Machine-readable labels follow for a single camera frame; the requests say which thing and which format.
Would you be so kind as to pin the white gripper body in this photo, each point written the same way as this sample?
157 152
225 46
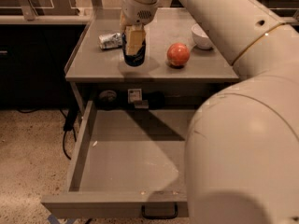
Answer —
135 12

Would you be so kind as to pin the blue pepsi can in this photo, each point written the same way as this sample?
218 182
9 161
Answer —
133 60

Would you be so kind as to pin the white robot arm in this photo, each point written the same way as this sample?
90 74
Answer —
242 147

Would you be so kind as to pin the grey counter cabinet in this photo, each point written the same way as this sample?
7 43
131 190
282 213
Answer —
108 69

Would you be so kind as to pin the grey open drawer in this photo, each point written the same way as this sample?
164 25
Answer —
124 159

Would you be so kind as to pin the crumpled silver chip bag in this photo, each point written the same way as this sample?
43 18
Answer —
110 41

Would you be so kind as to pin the red apple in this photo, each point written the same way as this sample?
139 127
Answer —
178 54

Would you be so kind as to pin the white electrical outlet box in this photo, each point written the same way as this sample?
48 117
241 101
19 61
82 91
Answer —
134 95

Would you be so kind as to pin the white ceramic bowl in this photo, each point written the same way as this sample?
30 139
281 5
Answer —
200 38

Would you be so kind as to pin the blue tape on floor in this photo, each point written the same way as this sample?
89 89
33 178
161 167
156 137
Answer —
52 219

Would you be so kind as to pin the dark metal drawer handle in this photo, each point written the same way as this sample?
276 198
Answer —
163 212

